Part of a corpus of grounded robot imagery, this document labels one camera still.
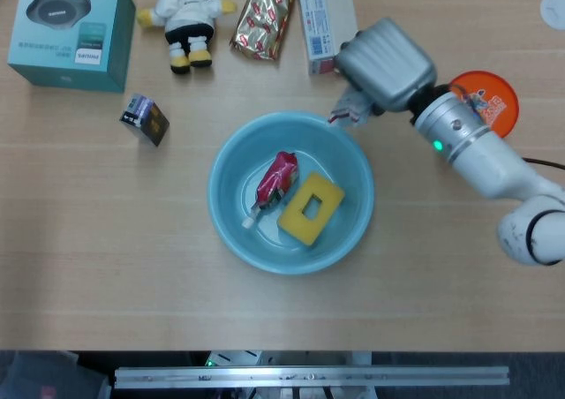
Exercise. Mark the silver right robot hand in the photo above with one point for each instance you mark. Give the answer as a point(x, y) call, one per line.
point(388, 63)

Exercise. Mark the white burger snack packet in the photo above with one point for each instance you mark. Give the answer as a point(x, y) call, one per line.
point(348, 110)

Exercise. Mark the orange round tin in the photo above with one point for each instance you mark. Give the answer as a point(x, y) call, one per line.
point(494, 103)

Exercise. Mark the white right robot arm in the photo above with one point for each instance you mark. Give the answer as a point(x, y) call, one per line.
point(490, 165)

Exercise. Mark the gold red foil packet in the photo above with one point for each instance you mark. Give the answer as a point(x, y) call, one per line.
point(263, 19)

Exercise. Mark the long white carton box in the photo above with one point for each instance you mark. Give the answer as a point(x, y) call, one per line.
point(322, 19)

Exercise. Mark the yellow sponge with rectangular hole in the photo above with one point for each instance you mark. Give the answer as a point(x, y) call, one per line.
point(311, 209)

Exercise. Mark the round white table disc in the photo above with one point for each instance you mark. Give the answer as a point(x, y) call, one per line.
point(554, 10)

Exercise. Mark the black penguin plush toy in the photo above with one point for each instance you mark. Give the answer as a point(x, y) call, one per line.
point(187, 17)

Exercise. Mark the light blue plastic basin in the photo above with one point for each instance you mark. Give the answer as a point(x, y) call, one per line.
point(247, 244)

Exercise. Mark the small purple black box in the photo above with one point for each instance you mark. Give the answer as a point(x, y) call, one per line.
point(145, 118)

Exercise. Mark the teal speaker box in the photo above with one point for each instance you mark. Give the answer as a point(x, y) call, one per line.
point(66, 32)

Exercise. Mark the aluminium rail bar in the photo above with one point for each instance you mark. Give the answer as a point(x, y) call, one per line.
point(309, 377)

